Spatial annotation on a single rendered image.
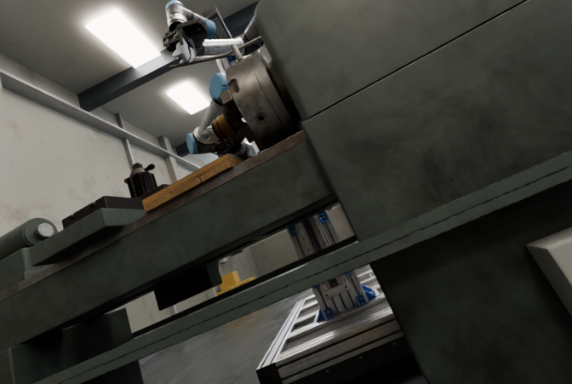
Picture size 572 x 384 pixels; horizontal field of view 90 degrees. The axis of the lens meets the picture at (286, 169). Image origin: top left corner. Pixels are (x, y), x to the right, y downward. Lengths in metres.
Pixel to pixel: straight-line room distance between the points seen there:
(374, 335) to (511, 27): 1.11
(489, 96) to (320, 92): 0.35
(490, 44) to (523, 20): 0.07
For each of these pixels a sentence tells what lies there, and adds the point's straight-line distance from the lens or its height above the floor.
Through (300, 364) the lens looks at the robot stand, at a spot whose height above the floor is 0.18.
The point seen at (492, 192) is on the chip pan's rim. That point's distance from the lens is 0.60.
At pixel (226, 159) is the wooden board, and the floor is 0.89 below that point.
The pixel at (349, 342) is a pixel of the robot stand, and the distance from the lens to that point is 1.37.
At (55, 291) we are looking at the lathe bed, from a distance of 1.22.
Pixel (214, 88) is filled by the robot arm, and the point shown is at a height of 1.36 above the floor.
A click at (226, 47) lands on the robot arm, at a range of 1.55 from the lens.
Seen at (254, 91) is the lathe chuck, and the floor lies 1.04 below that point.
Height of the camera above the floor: 0.59
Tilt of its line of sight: 16 degrees up
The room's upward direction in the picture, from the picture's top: 24 degrees counter-clockwise
